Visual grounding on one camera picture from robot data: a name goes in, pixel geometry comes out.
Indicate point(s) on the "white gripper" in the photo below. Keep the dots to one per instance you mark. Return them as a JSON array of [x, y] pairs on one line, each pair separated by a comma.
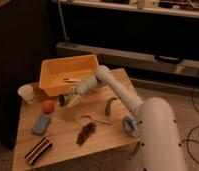
[[83, 88]]

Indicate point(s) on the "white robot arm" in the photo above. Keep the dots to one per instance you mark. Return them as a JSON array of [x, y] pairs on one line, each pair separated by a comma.
[[154, 121]]

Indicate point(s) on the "utensil in bin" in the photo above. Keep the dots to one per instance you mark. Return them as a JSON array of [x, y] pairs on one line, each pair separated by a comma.
[[71, 80]]

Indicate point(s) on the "wooden spoon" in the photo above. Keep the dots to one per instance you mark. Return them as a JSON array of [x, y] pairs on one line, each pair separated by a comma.
[[95, 120]]

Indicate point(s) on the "yellow plastic bin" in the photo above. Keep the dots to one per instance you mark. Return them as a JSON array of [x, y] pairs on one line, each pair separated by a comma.
[[54, 71]]

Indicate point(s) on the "red ball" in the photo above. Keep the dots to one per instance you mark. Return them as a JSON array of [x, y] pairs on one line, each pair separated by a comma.
[[48, 106]]

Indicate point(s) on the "wooden table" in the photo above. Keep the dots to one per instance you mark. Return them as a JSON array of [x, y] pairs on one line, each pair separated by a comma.
[[65, 126]]

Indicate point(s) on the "blue sponge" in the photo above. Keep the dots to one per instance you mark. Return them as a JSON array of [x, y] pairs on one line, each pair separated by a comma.
[[41, 125]]

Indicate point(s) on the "white cup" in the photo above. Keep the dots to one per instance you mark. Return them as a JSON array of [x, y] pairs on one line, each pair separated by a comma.
[[27, 93]]

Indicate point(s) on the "blue crumpled cloth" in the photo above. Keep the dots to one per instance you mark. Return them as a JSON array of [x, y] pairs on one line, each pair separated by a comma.
[[131, 126]]

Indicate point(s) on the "striped block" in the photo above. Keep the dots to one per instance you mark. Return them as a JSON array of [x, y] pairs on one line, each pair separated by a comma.
[[37, 150]]

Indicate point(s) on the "grey shelf bench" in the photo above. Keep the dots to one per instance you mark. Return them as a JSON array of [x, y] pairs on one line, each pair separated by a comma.
[[130, 59]]

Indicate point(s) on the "black handle on bench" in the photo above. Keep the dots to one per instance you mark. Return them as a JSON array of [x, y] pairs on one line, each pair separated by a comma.
[[168, 59]]

